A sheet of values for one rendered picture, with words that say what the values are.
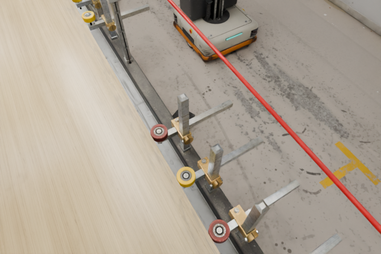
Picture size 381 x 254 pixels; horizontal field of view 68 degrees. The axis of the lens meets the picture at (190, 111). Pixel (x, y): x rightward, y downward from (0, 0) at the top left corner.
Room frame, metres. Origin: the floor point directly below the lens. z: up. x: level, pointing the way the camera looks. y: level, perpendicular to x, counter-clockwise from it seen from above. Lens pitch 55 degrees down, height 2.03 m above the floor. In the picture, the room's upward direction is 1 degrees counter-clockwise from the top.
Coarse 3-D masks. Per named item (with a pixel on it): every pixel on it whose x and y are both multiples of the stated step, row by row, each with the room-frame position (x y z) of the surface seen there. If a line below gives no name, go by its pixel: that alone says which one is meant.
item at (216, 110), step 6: (228, 102) 0.87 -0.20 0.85; (216, 108) 0.84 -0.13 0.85; (222, 108) 0.84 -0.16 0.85; (204, 114) 0.80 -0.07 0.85; (210, 114) 0.80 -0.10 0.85; (216, 114) 0.82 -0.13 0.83; (192, 120) 0.76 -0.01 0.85; (198, 120) 0.76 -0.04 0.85; (204, 120) 0.78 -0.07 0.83; (192, 126) 0.75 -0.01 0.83; (168, 132) 0.70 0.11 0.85; (174, 132) 0.70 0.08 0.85; (168, 138) 0.68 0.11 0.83
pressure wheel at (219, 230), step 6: (216, 222) 0.27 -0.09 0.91; (222, 222) 0.27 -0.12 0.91; (210, 228) 0.25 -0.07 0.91; (216, 228) 0.25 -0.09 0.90; (222, 228) 0.25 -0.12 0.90; (228, 228) 0.25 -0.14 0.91; (210, 234) 0.23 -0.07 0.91; (216, 234) 0.23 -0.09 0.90; (222, 234) 0.23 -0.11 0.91; (228, 234) 0.23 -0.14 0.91; (216, 240) 0.20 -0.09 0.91; (222, 240) 0.20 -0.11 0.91
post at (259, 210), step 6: (258, 204) 0.27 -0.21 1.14; (264, 204) 0.27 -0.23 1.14; (252, 210) 0.26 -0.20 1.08; (258, 210) 0.25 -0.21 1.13; (264, 210) 0.25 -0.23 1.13; (252, 216) 0.25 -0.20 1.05; (258, 216) 0.24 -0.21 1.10; (246, 222) 0.26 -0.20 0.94; (252, 222) 0.24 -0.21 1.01; (258, 222) 0.25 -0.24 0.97; (246, 228) 0.25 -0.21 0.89; (252, 228) 0.25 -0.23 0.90; (240, 234) 0.25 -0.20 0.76
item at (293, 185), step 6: (294, 180) 0.45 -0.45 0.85; (288, 186) 0.43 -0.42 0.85; (294, 186) 0.43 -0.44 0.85; (276, 192) 0.40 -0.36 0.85; (282, 192) 0.40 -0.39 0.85; (288, 192) 0.40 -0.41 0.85; (270, 198) 0.38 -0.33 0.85; (276, 198) 0.38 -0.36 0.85; (270, 204) 0.35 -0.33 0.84; (228, 222) 0.28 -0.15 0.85; (234, 222) 0.28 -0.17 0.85; (234, 228) 0.26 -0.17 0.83
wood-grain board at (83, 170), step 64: (0, 0) 1.71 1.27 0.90; (64, 0) 1.70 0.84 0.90; (0, 64) 1.11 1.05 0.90; (64, 64) 1.11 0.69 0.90; (0, 128) 0.70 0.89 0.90; (64, 128) 0.70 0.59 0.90; (128, 128) 0.69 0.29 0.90; (0, 192) 0.39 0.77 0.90; (64, 192) 0.39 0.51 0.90; (128, 192) 0.39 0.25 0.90
